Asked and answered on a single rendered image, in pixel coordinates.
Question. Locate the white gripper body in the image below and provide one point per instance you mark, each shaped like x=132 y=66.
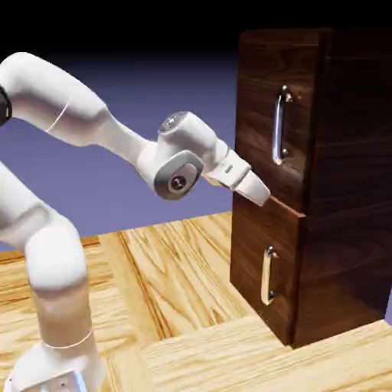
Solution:
x=251 y=186

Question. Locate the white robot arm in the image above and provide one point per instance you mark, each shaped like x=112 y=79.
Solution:
x=70 y=107

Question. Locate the dark wood cabinet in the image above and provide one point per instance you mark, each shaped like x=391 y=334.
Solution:
x=346 y=183

